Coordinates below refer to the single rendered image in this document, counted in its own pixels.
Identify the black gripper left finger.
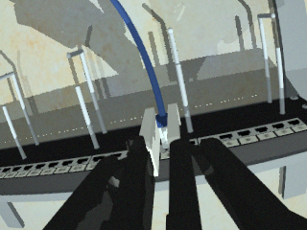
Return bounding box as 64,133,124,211
42,107,160,230

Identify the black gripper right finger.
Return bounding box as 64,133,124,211
166,103,307,230

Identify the blue patch cord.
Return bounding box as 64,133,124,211
110,0,166,116

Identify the clear ethernet plug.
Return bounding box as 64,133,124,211
155,112,169,150

